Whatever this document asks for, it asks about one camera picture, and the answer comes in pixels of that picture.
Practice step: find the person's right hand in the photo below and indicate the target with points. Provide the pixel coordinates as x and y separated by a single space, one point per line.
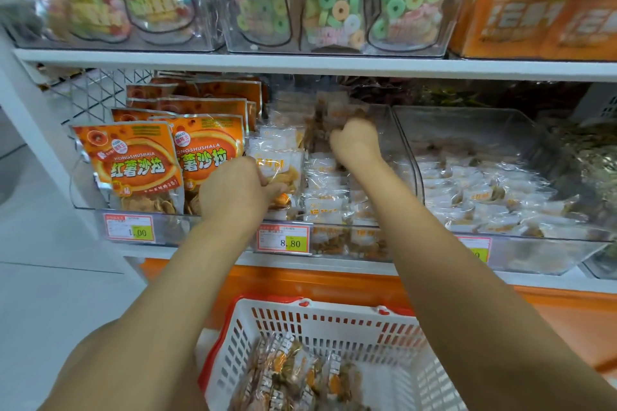
357 146

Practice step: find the person's left hand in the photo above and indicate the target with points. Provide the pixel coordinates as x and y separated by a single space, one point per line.
236 192

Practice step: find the white snack shelf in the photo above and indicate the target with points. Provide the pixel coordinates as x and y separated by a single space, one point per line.
337 66

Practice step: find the white red-rimmed shopping basket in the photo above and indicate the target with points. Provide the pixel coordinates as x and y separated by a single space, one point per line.
289 319

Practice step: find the pile of small brown snacks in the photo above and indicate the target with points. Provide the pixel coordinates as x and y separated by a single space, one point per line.
289 377

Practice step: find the person's left forearm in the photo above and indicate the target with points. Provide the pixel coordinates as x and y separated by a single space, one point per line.
135 329

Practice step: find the person's right forearm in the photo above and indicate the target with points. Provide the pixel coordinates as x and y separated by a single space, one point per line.
472 309

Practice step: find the orange label snack bag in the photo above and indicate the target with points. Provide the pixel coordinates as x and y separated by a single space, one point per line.
501 25
586 28

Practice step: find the yellow hamster snack packets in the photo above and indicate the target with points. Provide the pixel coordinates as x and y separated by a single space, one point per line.
600 151

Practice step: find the orange shelf base panel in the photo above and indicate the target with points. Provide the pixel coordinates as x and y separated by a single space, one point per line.
559 319

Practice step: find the white yellow price tag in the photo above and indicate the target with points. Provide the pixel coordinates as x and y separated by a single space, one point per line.
283 237
129 227
477 248

